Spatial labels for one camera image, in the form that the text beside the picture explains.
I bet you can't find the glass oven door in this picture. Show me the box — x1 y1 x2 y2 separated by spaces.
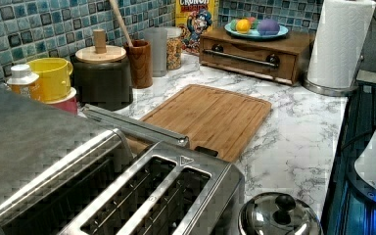
82 104 190 148

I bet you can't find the stainless steel toaster oven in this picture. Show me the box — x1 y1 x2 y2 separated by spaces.
0 88 132 235

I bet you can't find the bamboo cutting board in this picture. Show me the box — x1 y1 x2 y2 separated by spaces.
141 84 271 163

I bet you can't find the silver two-slot toaster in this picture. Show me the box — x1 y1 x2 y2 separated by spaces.
58 142 244 235

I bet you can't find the brown wooden utensil holder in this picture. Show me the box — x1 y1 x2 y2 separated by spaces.
124 40 153 89

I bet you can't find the cereal-filled clear jar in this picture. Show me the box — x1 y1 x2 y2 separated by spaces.
165 27 182 71

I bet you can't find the frosted grey cup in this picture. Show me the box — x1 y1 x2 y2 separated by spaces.
144 27 167 77

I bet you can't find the black canister with wooden lid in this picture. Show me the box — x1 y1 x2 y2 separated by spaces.
70 29 133 111

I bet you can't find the wooden spoon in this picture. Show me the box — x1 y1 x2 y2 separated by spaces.
109 0 133 47

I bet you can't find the cereal box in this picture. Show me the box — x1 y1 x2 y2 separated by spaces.
175 0 219 55

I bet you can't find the light blue plate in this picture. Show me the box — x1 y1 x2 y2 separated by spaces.
224 23 289 40

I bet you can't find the yellow toy lemon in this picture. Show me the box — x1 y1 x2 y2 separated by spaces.
236 19 252 33

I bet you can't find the wooden drawer box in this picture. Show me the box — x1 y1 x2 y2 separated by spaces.
199 28 314 85

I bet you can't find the red bowl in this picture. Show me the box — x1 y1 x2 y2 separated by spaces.
47 87 77 115

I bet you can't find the purple toy fruit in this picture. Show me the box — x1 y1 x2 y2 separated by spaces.
258 19 280 35

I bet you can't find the yellow mug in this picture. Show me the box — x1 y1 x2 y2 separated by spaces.
27 58 73 102

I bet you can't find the white paper towel roll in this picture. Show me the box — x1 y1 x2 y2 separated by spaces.
303 0 376 97

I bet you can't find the white-capped spice bottle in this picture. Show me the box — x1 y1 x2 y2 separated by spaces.
7 64 41 100

